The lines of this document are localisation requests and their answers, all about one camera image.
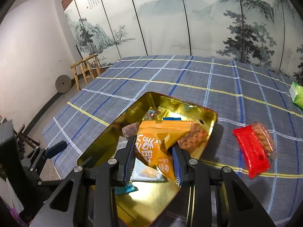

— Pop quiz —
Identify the clear twisted pastry packet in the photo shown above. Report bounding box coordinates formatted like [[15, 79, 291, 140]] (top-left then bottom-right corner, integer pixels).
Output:
[[252, 122, 275, 156]]

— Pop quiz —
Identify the orange snack packet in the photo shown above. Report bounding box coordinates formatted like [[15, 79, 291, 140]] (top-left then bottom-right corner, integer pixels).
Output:
[[135, 120, 194, 187]]

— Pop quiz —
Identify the blue small snack packet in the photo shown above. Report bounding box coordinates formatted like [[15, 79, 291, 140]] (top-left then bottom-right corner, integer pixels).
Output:
[[115, 182, 138, 196]]

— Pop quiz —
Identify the red snack packet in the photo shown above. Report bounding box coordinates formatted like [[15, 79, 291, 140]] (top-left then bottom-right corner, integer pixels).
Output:
[[233, 125, 270, 179]]

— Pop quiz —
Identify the round stone disc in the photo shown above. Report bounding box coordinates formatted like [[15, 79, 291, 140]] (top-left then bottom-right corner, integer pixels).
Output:
[[55, 75, 72, 94]]

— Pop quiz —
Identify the red gold toffee tin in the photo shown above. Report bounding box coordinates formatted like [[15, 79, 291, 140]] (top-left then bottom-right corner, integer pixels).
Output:
[[77, 92, 218, 226]]

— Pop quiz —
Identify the blue plaid tablecloth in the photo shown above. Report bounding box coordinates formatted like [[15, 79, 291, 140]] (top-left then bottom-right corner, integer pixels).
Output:
[[43, 55, 302, 226]]

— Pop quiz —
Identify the dark brown snack packet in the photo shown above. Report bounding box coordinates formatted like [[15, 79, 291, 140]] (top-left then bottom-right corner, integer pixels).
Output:
[[122, 122, 140, 138]]

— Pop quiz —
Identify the clear fried snack packet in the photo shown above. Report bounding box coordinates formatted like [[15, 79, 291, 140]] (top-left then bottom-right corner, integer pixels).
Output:
[[178, 122, 208, 153]]

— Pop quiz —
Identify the light wooden stool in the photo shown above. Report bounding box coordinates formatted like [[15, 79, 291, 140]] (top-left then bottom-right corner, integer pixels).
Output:
[[70, 53, 101, 91]]

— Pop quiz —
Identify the green tissue pack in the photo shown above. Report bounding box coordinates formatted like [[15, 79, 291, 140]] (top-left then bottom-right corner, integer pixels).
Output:
[[289, 82, 303, 109]]

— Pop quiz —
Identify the landscape painted folding screen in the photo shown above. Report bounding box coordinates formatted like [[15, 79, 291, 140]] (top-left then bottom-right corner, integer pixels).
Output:
[[62, 0, 302, 81]]

